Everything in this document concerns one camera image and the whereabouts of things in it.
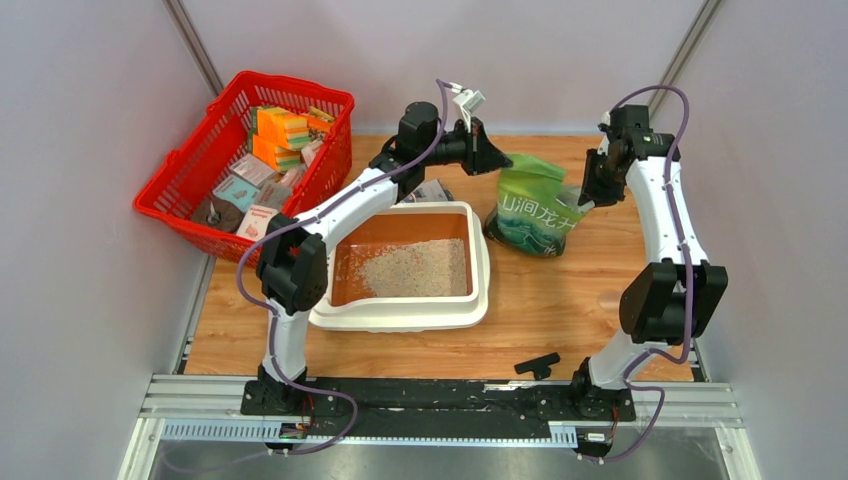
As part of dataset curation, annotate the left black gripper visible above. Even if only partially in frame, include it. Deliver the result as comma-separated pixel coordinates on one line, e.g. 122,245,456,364
417,115,510,175

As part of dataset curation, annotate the green cat litter bag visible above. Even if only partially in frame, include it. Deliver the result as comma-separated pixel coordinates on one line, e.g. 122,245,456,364
483,153,594,257

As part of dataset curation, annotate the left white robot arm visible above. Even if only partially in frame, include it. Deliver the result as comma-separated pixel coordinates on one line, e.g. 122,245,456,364
256,102,512,415

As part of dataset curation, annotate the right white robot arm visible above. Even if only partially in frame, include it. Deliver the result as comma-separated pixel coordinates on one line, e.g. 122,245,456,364
570,104,728,419

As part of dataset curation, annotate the white orange litter box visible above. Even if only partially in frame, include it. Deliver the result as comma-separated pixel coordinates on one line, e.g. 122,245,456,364
309,201,491,333

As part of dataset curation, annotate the white pink sponge box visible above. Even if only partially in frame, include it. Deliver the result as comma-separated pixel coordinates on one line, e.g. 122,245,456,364
235,205,279,242

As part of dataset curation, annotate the black T-shaped tool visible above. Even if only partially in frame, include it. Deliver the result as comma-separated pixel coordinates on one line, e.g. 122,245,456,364
514,352,561,381

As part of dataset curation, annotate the orange sponge pack upper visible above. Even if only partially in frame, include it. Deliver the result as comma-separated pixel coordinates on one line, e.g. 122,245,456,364
253,107,311,150

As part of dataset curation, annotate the orange sponge pack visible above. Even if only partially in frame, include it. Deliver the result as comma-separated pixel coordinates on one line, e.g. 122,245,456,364
253,107,311,150
249,134,302,173

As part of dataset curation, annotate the orange sponge pack lower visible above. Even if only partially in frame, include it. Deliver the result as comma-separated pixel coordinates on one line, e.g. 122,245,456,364
249,134,302,173

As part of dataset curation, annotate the teal card package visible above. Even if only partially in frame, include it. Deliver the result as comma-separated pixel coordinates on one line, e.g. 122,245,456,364
212,174,259,213

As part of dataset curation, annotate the brown round scrubber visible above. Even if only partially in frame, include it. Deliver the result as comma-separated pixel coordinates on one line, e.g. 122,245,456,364
191,196,244,233

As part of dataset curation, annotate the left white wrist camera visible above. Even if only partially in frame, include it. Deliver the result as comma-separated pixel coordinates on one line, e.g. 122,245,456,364
449,83,486,132

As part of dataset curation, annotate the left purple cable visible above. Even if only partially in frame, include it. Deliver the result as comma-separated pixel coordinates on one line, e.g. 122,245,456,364
235,79,465,458

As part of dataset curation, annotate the purple cable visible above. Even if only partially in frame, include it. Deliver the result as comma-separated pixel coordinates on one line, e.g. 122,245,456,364
235,79,465,458
574,84,694,464

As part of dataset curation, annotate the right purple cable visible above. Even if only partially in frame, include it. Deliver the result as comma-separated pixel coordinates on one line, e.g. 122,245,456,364
574,84,694,464

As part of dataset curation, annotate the black mounting base plate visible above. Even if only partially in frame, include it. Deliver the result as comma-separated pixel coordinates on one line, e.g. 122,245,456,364
240,377,636,440

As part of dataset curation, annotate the aluminium frame rail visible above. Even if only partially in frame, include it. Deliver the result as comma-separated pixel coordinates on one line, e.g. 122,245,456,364
119,375,760,479

